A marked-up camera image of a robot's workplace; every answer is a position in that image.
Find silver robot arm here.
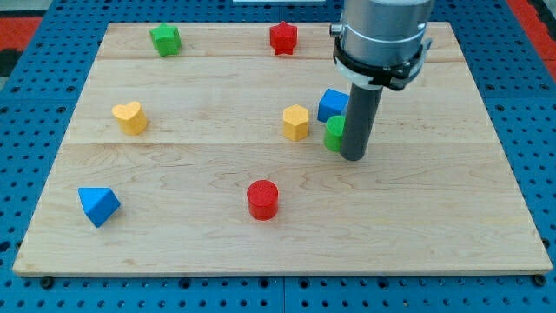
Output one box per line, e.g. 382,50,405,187
329,0,434,90

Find light wooden board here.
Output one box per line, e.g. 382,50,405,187
13,23,553,277

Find yellow hexagon block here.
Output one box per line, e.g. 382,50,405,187
282,104,309,141

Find red cylinder block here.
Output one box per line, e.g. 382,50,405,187
247,180,279,221

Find green cylinder block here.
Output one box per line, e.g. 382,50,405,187
323,115,345,152

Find blue cube block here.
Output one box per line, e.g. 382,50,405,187
317,89,349,123

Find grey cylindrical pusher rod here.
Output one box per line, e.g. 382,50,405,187
340,84,382,161

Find red star block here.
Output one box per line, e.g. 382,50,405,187
269,21,298,55

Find yellow heart block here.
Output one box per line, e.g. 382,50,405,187
112,102,148,136

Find green star block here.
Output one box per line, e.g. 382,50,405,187
149,23,182,57

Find blue triangle block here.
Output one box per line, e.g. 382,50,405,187
78,187,121,228

